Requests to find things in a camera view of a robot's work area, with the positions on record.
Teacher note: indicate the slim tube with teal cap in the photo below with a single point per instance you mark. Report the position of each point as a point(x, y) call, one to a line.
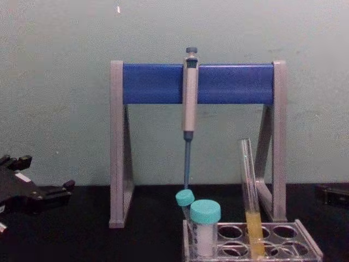
point(185, 197)

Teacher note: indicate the black table cloth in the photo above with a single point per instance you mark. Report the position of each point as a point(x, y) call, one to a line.
point(81, 240)

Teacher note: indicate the wide white tube teal cap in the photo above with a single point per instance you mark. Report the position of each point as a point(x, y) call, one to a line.
point(205, 215)

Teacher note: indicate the clear plastic tube rack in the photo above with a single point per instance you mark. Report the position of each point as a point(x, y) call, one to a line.
point(286, 240)

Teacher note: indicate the grey stand with blue bar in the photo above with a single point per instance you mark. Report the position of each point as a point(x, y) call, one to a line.
point(231, 83)

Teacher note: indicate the grey and blue pipette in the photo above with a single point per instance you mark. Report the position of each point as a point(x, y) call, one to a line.
point(190, 109)

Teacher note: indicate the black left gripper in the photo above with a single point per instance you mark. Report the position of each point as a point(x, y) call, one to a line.
point(16, 191)

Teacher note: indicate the glass test tube yellow liquid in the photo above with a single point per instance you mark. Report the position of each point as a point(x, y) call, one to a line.
point(252, 202)

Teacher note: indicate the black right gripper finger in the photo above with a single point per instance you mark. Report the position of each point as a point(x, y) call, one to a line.
point(334, 194)

